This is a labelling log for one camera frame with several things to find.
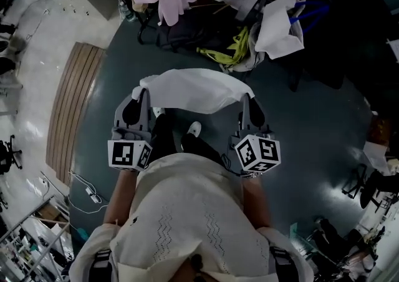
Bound white power strip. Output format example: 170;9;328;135
67;170;109;214

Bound black floor stand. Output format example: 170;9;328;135
342;163;369;201

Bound black office chair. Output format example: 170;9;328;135
288;0;399;92
0;135;23;176
359;170;399;213

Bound white bag with blue handles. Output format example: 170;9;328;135
254;0;330;61

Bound grey crumpled cloth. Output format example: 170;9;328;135
244;21;271;73

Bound white cardboard box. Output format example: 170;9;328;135
363;141;390;170

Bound person's left forearm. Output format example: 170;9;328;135
102;167;140;226

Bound metal storage rack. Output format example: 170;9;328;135
0;195;75;282

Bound white cloth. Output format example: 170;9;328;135
130;67;256;115

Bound person's right forearm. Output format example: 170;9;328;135
241;175;272;231

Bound black trousers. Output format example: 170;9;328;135
150;114;226;168

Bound white knit sweater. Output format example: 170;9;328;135
68;152;319;282

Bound wooden floor step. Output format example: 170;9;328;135
45;41;106;187

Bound dark backpack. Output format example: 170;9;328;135
155;21;241;57

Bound person's right white shoe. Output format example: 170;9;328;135
186;120;203;139

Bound yellow green strap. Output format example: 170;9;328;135
195;26;251;69

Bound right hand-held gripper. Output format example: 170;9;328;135
229;94;282;173

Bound grey harness strap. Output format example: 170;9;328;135
269;245;296;282
91;248;113;282

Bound clear plastic bottle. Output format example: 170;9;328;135
118;1;137;23

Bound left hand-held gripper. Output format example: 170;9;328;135
107;89;155;172

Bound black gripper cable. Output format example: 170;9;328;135
220;152;243;178

